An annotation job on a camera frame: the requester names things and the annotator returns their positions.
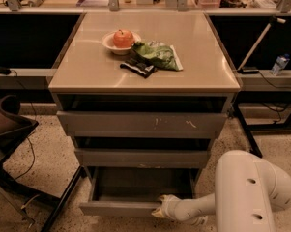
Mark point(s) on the grey top drawer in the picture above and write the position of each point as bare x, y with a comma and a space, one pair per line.
142, 124

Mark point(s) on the green chip bag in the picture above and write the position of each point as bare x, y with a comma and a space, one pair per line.
159, 54

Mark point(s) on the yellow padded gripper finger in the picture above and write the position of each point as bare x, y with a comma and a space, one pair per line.
157, 213

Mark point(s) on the grey drawer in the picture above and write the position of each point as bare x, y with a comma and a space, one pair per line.
142, 124
135, 192
142, 158

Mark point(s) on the grey drawer cabinet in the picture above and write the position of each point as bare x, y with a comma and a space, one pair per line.
90, 79

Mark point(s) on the brown office chair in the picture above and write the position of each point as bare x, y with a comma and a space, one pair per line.
14, 129

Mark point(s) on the black device on ledge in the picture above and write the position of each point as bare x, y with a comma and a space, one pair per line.
5, 71

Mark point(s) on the white stick with black base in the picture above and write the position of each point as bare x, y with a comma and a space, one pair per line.
273, 20

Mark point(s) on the white bowl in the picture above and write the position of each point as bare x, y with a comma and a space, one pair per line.
107, 42

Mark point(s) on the black table leg frame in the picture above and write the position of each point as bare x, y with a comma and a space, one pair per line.
249, 130

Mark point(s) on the grey bottom drawer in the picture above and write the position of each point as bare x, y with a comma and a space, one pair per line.
135, 192

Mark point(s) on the red apple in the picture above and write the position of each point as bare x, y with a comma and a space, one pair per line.
123, 38

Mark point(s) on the plastic water bottle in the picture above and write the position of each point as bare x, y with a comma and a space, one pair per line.
280, 64

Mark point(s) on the grey middle drawer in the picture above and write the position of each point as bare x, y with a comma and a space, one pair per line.
142, 158

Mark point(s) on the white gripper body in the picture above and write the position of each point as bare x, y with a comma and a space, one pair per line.
178, 208

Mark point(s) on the black snack wrapper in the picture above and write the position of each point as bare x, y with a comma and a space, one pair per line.
142, 69

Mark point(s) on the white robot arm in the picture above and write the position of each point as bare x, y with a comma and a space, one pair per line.
248, 190

